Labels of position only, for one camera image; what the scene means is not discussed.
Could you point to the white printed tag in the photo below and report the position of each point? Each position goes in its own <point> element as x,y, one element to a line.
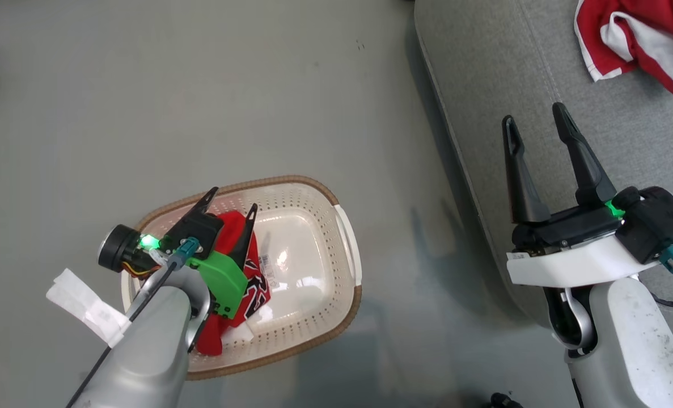
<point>269,269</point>

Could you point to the white tape label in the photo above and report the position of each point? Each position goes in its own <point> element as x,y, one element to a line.
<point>87,306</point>

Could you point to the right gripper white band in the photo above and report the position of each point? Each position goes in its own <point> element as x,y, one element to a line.
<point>574,263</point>

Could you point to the grey fabric sofa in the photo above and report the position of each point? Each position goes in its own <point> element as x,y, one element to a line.
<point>483,68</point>

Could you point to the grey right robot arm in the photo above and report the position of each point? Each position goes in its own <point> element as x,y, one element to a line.
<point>631,351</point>

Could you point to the teal left camera connector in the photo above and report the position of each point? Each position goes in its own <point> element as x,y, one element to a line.
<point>186,250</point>

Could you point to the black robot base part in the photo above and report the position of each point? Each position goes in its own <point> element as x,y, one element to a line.
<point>505,401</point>

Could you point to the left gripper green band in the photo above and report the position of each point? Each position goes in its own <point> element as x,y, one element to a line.
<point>223,280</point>

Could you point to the red jersey with lettering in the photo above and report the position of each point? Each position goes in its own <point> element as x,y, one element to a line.
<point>208,340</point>

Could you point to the white laundry basket brown rim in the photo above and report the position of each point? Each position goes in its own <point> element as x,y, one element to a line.
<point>308,294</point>

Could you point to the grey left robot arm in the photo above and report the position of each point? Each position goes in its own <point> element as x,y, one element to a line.
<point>149,345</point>

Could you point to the red and white garment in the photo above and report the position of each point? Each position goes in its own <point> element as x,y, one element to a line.
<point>654,28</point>

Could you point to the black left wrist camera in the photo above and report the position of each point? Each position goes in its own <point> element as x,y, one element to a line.
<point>115,249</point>

